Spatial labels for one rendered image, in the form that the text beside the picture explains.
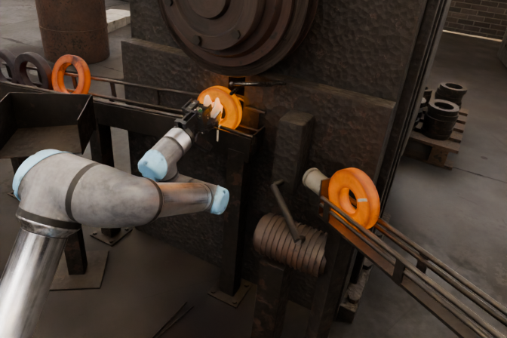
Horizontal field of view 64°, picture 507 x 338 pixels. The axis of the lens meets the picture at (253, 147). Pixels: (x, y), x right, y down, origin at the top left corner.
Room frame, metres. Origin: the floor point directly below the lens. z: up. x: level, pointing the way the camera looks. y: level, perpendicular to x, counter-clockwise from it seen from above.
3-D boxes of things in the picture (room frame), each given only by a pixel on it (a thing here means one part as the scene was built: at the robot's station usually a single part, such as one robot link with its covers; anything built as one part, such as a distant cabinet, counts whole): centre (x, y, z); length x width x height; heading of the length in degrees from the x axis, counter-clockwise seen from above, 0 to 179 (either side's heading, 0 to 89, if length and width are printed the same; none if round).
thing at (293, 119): (1.08, -0.12, 0.68); 0.11 x 0.08 x 0.24; 155
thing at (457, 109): (2.87, -0.91, 0.22); 1.20 x 0.81 x 0.44; 63
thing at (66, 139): (1.15, 0.68, 0.36); 0.26 x 0.20 x 0.72; 100
